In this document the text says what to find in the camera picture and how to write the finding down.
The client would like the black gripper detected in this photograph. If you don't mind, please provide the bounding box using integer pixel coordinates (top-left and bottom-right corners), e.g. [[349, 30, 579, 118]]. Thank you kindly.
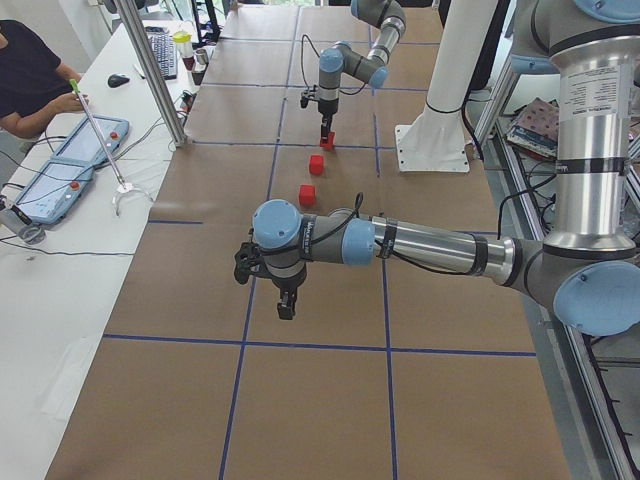
[[318, 98, 338, 138], [272, 267, 307, 320]]

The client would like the red block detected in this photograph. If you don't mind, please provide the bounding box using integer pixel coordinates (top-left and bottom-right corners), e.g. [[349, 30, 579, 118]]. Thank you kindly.
[[308, 154, 325, 176], [319, 131, 335, 151], [298, 184, 317, 208]]

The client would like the yellow lid cup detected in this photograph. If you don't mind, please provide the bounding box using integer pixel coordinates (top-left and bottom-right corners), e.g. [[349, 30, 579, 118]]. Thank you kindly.
[[172, 30, 195, 71]]

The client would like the black keyboard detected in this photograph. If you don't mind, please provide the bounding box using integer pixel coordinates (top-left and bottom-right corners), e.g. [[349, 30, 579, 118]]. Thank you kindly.
[[148, 34, 178, 80]]

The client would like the long grabber stick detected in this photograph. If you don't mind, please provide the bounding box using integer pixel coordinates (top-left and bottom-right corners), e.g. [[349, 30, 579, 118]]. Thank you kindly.
[[69, 79, 153, 216]]

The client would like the stack of magazines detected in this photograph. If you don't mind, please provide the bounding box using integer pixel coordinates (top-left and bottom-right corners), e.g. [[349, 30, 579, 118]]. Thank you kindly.
[[506, 98, 559, 159]]

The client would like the black computer mouse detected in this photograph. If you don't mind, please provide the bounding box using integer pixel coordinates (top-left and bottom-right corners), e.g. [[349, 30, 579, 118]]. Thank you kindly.
[[107, 74, 130, 88]]

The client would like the upper teach pendant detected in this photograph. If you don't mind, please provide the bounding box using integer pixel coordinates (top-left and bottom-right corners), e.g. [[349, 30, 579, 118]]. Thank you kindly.
[[51, 116, 130, 166]]

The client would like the teach pendant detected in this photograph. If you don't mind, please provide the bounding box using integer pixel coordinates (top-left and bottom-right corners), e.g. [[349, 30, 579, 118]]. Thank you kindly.
[[51, 116, 130, 166], [15, 160, 94, 225]]

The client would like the lower teach pendant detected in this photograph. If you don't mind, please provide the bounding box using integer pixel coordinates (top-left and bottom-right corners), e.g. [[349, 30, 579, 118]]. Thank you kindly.
[[15, 160, 94, 225]]

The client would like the person in black shirt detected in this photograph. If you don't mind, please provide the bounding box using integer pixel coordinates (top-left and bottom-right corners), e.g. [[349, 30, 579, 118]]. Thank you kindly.
[[1, 19, 83, 139]]

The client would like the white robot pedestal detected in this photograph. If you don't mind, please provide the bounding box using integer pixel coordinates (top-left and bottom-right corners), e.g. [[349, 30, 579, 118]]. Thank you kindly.
[[395, 0, 504, 173]]

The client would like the aluminium frame post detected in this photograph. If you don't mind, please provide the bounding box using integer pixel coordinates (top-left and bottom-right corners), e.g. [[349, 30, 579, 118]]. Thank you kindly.
[[114, 0, 187, 147]]

